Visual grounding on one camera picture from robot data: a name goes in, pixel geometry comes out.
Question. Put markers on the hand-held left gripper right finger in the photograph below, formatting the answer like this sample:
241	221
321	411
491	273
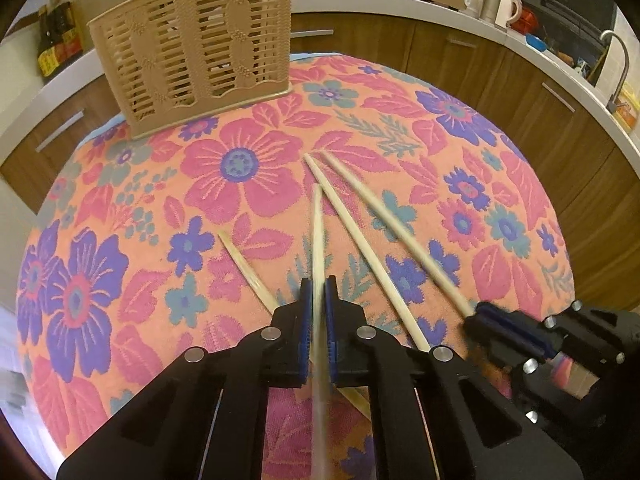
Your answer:
332	332

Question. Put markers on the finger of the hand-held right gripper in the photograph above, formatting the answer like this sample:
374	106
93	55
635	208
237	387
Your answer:
520	365
515	325

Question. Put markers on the floral tablecloth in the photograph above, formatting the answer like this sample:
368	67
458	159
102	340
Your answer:
240	160

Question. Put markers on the red container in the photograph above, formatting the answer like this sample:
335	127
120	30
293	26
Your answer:
530	20

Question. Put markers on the beige plastic utensil basket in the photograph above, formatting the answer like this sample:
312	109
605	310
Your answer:
200	50

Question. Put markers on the yellow sponge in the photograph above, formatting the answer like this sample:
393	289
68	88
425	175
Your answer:
629	107

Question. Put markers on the blue bowl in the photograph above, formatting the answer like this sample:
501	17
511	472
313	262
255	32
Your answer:
536	44

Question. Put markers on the dark soy sauce bottle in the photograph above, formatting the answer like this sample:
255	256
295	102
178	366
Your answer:
49	45

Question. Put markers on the steel sink faucet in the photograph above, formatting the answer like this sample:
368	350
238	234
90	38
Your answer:
622	60

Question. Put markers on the wooden chopstick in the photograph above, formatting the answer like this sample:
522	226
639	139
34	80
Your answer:
318	240
400	230
350	230
245	265

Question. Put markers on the white kitchen countertop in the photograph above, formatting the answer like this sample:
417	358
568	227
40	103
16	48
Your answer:
400	7

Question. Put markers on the white electric kettle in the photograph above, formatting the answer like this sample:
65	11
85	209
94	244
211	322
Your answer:
509	7

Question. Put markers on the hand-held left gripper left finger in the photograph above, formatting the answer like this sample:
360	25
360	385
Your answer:
306	332

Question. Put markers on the brown sauce bottle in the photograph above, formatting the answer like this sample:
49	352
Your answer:
70	35

